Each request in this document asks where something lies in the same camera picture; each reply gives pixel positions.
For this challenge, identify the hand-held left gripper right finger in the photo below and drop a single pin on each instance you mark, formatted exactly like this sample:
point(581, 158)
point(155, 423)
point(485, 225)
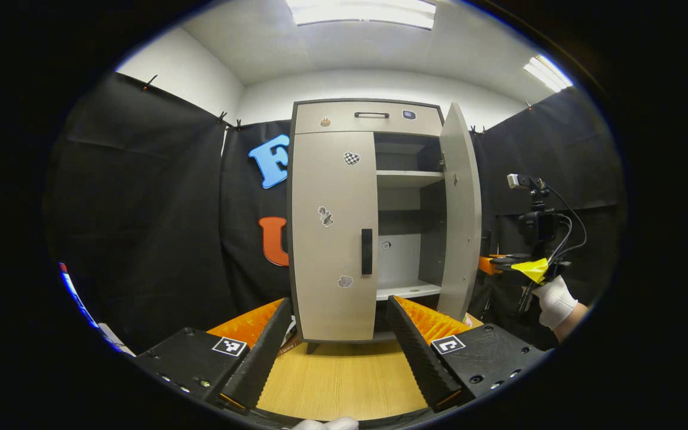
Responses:
point(415, 358)

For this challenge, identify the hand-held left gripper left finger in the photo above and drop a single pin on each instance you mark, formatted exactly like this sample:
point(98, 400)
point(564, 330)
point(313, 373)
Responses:
point(263, 358)

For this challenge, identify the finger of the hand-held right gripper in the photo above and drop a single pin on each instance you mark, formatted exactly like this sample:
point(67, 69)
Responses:
point(490, 265)

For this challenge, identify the beige shoe cabinet door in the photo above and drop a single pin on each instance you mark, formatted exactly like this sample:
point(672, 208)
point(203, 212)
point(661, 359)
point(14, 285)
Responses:
point(460, 227)

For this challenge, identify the beige double-door shoe cabinet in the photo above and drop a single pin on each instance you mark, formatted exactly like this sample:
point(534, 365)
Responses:
point(407, 178)

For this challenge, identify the heart-sticker beige cabinet door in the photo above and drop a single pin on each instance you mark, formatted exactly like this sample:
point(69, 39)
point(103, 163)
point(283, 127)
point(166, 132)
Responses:
point(320, 179)

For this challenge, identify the beige cabinet drawer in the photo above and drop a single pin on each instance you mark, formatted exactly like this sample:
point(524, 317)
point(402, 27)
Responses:
point(338, 119)

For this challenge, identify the pink and green plush toy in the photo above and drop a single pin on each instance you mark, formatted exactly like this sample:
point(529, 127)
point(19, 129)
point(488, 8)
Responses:
point(468, 321)

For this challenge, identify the ceiling light panel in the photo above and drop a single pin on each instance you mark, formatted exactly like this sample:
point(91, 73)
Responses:
point(362, 12)
point(548, 71)

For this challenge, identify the black backdrop cloth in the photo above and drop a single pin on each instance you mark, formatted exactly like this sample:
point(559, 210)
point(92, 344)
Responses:
point(141, 209)

